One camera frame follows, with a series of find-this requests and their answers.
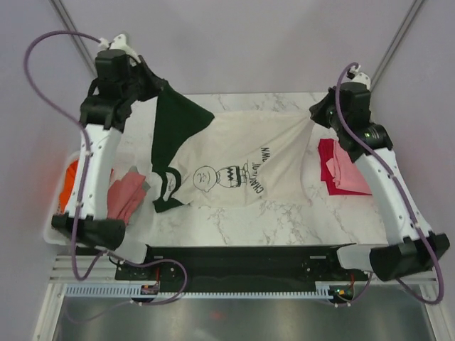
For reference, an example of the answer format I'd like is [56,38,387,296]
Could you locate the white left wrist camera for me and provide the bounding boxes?
[98,33,140,63]

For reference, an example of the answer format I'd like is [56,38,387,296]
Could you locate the orange t shirt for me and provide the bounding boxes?
[56,160,78,215]

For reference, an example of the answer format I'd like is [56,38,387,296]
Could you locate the salmon pink t shirt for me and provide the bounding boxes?
[107,166,150,225]

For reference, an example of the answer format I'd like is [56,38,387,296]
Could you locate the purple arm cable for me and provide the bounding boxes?
[325,63,446,308]
[23,31,189,305]

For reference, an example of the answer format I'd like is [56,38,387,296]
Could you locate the light pink folded t shirt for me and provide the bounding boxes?
[326,142,372,195]

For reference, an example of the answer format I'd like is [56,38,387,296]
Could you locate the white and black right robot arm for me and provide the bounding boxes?
[309,82,450,281]

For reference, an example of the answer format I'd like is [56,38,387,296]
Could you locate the white slotted cable duct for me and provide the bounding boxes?
[65,283,348,299]

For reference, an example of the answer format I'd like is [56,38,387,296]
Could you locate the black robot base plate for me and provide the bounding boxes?
[115,245,368,291]

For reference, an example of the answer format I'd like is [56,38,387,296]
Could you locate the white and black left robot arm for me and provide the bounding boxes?
[51,49,166,279]

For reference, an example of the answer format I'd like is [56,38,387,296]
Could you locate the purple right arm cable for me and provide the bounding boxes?
[325,63,446,308]

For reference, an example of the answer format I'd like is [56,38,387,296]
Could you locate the left aluminium frame post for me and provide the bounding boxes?
[48,0,96,78]

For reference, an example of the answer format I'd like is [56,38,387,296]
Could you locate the white plastic laundry basket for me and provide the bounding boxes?
[43,149,151,247]

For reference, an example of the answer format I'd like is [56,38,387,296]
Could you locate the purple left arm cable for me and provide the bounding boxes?
[23,31,189,305]

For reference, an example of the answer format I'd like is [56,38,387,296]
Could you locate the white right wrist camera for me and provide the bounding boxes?
[346,64,371,90]

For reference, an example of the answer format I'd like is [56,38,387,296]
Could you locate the aluminium frame post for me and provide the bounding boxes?
[48,0,96,78]
[371,0,427,88]

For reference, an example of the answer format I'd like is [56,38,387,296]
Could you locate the right aluminium frame post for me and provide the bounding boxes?
[371,0,427,88]

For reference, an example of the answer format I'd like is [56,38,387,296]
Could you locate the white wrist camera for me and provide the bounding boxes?
[346,64,371,90]
[98,33,140,63]

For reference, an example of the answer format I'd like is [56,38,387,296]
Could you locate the cream and green Charlie Brown shirt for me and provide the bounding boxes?
[151,85,314,213]

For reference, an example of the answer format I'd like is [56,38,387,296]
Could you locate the crimson folded t shirt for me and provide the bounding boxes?
[318,139,363,195]

